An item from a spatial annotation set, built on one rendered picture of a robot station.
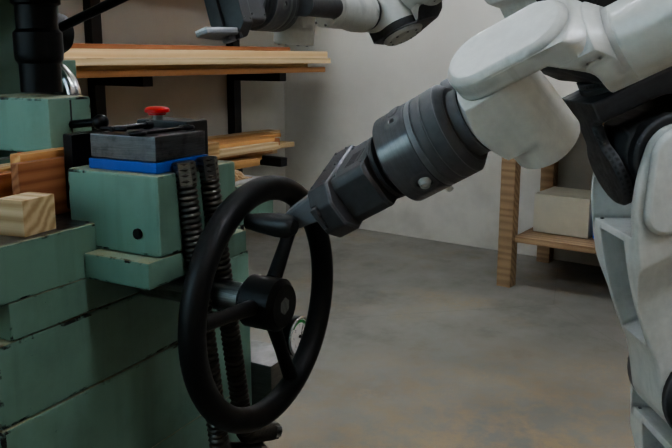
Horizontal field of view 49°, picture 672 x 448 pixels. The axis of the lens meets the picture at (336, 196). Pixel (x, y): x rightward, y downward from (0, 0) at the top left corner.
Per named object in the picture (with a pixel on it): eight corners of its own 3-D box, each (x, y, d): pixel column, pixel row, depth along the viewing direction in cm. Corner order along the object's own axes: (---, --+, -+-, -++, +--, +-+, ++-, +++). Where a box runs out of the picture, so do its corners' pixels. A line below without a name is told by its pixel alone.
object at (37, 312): (11, 342, 75) (8, 304, 74) (-114, 309, 85) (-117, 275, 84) (241, 252, 110) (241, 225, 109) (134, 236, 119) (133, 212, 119)
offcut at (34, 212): (56, 228, 81) (54, 193, 80) (25, 238, 76) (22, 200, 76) (31, 226, 82) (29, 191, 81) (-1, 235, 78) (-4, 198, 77)
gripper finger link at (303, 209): (283, 207, 77) (328, 181, 74) (301, 230, 78) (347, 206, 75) (278, 214, 76) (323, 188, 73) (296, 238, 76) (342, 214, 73)
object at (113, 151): (156, 174, 79) (154, 122, 78) (82, 167, 84) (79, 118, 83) (229, 159, 91) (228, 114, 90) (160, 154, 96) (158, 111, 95)
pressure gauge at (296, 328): (290, 374, 113) (290, 323, 111) (269, 369, 114) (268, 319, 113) (311, 359, 118) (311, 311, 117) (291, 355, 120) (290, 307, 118)
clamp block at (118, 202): (158, 260, 79) (154, 177, 78) (68, 245, 85) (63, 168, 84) (239, 232, 92) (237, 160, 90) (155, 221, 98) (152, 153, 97)
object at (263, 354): (273, 415, 114) (272, 366, 113) (209, 398, 120) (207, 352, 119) (301, 394, 122) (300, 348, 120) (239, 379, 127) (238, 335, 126)
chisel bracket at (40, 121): (52, 167, 92) (47, 98, 90) (-23, 159, 98) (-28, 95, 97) (97, 160, 98) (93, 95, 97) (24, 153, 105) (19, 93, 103)
